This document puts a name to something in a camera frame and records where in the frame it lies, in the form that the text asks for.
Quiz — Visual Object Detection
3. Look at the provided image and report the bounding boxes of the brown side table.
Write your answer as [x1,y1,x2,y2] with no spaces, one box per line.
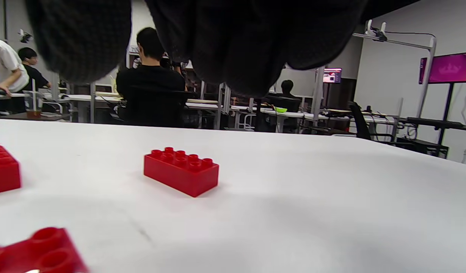
[0,111,71,122]

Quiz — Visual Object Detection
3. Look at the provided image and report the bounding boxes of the person's right hand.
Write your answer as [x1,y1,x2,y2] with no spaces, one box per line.
[25,0,369,98]

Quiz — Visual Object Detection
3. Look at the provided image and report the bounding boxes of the clear plastic drink cup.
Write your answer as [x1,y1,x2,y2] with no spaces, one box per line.
[24,90,43,118]

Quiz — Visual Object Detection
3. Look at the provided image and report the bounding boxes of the computer monitor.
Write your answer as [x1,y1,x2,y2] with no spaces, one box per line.
[419,51,466,85]
[323,68,342,84]

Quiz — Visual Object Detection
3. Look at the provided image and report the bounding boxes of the white frame post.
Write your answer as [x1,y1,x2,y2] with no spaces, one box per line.
[352,32,437,119]

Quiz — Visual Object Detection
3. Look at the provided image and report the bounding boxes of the black chair back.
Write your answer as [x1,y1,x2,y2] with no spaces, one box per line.
[348,101,395,143]

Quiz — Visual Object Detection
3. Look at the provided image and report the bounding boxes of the red toy brick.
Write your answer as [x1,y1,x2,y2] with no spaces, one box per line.
[0,142,22,195]
[144,147,220,198]
[0,227,90,273]

